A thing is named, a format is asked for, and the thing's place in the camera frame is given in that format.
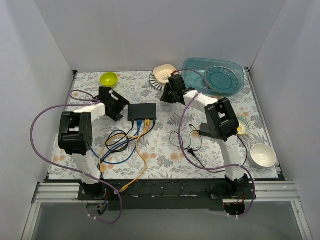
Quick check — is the cream square panda bowl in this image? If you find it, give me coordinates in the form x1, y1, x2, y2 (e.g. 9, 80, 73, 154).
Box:
153, 64, 176, 84

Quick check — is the white ceramic bowl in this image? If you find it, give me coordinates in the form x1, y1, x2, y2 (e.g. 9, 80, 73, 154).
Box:
250, 144, 277, 168

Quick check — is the aluminium frame rail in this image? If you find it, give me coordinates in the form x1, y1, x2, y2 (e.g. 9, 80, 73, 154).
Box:
31, 181, 301, 203

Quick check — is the teal transparent plastic tub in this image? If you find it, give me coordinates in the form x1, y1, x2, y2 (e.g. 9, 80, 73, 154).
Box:
181, 58, 245, 96

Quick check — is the lime green plastic bowl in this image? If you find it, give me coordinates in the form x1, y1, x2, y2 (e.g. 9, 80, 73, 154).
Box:
99, 72, 118, 88

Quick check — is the floral patterned table mat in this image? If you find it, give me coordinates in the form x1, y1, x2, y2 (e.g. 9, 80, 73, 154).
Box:
48, 70, 280, 180

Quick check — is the black network switch box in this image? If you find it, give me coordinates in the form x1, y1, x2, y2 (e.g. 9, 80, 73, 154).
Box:
127, 103, 157, 121

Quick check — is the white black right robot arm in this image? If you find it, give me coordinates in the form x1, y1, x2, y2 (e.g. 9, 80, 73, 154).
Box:
160, 73, 249, 199

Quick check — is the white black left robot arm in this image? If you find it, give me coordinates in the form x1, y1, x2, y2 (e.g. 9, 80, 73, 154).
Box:
58, 87, 130, 200

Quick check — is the thin black power cable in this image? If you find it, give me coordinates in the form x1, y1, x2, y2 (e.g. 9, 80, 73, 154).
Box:
169, 123, 249, 172

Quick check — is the striped white blue plate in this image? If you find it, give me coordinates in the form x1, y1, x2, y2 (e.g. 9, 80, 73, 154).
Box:
149, 71, 169, 91

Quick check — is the patterned teal yellow small bowl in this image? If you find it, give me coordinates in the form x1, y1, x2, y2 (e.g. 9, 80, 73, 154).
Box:
236, 114, 253, 136

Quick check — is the black looped cable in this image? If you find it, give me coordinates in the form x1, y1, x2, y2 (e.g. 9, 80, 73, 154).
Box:
104, 119, 135, 154

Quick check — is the teal glass plate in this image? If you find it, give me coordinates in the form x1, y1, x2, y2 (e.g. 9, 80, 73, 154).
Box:
205, 66, 242, 94

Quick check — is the blue ethernet cable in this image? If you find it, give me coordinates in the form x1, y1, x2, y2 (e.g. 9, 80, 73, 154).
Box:
99, 119, 141, 161
89, 119, 143, 166

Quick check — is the black power adapter brick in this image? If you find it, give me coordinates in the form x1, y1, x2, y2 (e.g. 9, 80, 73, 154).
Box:
199, 123, 220, 139

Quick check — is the yellow ethernet cable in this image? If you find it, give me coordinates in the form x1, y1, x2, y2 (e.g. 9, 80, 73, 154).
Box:
120, 119, 151, 193
99, 119, 151, 173

